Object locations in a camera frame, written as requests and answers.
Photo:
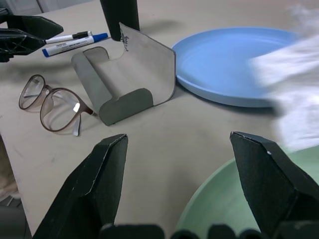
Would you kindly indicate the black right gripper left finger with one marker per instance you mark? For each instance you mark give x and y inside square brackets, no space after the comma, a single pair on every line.
[99,179]

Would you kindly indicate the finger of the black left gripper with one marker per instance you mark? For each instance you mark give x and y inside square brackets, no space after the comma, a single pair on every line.
[35,26]
[20,42]

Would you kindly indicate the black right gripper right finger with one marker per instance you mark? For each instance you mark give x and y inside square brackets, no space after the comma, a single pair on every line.
[269,179]

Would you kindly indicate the black-capped whiteboard marker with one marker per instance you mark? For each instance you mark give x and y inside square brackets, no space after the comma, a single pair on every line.
[67,37]

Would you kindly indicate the blue-capped whiteboard marker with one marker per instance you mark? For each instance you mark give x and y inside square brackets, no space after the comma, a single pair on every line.
[74,44]

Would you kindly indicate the green round plate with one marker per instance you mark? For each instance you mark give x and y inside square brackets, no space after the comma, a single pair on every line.
[219,204]

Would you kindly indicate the brown round-framed glasses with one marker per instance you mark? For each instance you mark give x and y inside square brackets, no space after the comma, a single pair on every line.
[53,109]

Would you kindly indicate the white crumpled cloth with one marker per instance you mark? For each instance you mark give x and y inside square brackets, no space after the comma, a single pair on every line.
[294,87]

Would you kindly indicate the grey open glasses case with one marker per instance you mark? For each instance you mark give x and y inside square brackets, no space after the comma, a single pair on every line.
[139,74]

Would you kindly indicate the blue round plate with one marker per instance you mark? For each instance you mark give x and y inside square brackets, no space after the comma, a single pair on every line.
[214,64]

